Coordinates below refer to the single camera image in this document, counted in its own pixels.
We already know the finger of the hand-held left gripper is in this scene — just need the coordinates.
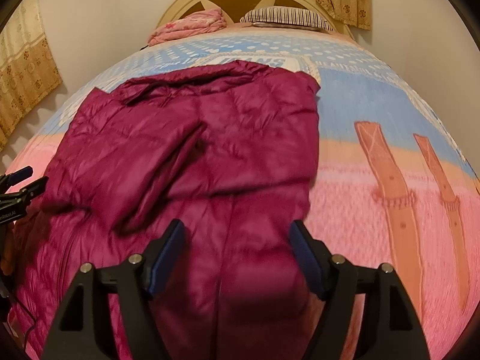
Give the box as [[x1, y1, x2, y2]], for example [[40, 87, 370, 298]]
[[0, 166, 34, 188], [0, 176, 50, 205]]

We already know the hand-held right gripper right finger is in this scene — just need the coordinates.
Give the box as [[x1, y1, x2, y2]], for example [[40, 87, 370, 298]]
[[289, 220, 430, 360]]

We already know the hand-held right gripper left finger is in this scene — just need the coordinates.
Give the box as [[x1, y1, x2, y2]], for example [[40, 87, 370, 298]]
[[43, 219, 185, 360]]

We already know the magenta quilted down jacket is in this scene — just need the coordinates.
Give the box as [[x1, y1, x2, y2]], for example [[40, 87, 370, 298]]
[[7, 61, 323, 360]]

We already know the person's left forearm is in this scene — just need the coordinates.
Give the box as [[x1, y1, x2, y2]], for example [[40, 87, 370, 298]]
[[0, 245, 17, 276]]

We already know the wide beige floral curtain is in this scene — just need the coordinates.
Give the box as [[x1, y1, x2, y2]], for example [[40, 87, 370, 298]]
[[0, 0, 63, 151]]

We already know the bed with pink blue cover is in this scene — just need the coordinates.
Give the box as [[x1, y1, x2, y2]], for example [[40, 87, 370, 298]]
[[0, 25, 480, 360]]

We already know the folded pink floral quilt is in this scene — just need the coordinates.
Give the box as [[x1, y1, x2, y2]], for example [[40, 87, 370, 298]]
[[147, 8, 227, 46]]

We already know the striped pillow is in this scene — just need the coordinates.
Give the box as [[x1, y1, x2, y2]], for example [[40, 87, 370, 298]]
[[239, 6, 335, 33]]

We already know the cream wooden headboard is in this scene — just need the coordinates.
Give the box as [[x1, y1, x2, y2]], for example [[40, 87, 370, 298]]
[[153, 0, 355, 39]]

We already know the black cable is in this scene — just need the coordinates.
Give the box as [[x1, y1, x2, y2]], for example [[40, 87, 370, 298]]
[[0, 281, 37, 346]]

